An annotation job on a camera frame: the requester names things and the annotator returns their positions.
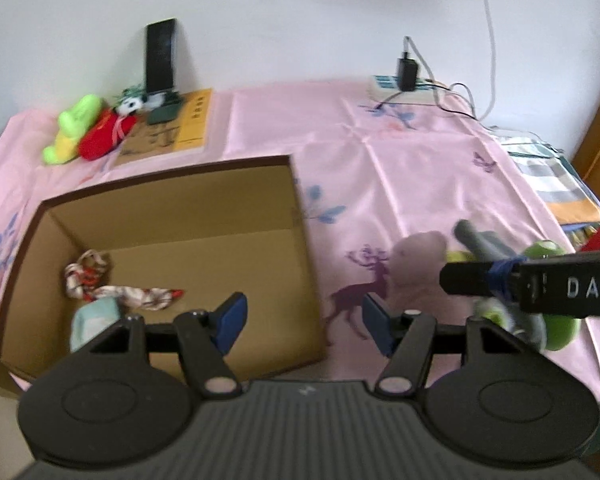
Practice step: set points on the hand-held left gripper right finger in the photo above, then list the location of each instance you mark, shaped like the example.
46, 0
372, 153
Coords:
375, 322

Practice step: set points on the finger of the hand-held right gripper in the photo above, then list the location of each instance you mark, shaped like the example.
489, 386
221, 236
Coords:
467, 277

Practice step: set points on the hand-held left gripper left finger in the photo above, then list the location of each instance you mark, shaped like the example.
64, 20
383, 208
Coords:
232, 317

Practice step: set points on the grey cloth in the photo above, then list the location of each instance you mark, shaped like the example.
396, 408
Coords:
480, 240

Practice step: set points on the green mushroom plush toy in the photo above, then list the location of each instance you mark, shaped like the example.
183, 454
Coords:
562, 332

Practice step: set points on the pink plush toy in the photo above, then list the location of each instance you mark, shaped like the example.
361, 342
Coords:
420, 265

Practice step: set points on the brown cardboard box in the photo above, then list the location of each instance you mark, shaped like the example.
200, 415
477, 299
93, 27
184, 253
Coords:
205, 220

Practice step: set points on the light teal soft item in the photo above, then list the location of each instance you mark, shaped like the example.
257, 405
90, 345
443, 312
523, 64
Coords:
94, 322

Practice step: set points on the red white patterned cloth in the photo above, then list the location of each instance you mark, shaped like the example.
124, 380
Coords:
130, 296

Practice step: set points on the folded striped cloth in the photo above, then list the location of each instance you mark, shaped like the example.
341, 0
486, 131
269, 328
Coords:
555, 180

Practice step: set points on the pink printed bedsheet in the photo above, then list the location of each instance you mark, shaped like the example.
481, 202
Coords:
405, 160

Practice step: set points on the yellow brown book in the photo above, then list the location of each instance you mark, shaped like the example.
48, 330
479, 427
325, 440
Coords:
195, 120

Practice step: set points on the white power strip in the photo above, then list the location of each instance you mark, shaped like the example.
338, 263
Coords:
382, 87

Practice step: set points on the black charger plug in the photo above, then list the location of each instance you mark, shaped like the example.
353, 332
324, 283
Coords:
407, 72

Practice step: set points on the dark green phone stand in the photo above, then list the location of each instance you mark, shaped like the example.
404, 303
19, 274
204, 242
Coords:
164, 110

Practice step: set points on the red plush pouch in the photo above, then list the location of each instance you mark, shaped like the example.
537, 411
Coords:
102, 135

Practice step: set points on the panda plush toy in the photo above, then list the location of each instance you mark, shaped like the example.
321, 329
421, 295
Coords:
130, 105

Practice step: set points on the green yellow plush toy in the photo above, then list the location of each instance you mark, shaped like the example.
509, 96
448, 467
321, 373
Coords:
72, 125

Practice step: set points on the black smartphone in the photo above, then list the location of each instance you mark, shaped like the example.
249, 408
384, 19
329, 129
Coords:
160, 55

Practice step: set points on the wooden furniture frame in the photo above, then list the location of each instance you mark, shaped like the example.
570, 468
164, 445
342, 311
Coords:
597, 150

